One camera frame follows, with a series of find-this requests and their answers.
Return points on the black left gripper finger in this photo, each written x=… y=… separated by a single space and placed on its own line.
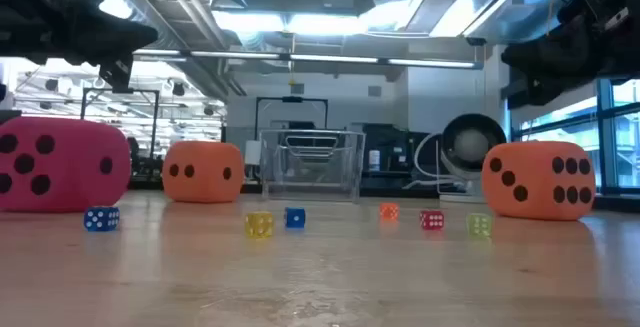
x=116 y=73
x=120 y=34

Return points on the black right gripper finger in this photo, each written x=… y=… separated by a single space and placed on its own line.
x=555 y=79
x=537 y=57

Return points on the large pink foam die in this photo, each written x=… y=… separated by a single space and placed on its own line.
x=65 y=177

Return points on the large orange foam die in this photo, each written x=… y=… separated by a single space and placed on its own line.
x=202 y=182
x=535 y=197

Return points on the small blue die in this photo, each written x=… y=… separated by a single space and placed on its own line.
x=295 y=217
x=101 y=218

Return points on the small yellow-green die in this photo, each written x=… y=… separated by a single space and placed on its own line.
x=479 y=225

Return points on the small red die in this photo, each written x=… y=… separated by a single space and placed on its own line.
x=432 y=220

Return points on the small clear yellow die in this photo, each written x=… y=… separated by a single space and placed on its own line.
x=259 y=224

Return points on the small orange die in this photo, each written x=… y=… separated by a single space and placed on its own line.
x=389 y=211

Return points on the clear plastic bin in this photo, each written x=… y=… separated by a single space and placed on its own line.
x=310 y=182

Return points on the blue framed window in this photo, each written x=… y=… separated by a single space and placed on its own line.
x=605 y=117

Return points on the black hanging spotlight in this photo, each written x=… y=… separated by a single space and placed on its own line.
x=51 y=85
x=178 y=89

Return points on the black background robot rig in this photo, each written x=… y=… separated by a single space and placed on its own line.
x=142 y=164

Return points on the black monitor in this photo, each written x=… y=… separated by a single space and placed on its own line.
x=10 y=113

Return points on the white and black round fan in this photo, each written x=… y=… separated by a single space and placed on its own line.
x=467 y=142

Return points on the white panel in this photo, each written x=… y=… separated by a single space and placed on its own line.
x=252 y=153

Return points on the black equipment cabinet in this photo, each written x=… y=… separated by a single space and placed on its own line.
x=395 y=147

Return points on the white canister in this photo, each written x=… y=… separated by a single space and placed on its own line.
x=374 y=160

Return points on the long ceiling light bar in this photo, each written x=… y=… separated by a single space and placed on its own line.
x=330 y=59

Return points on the grey wall vent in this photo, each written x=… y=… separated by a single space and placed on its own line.
x=297 y=88
x=374 y=91

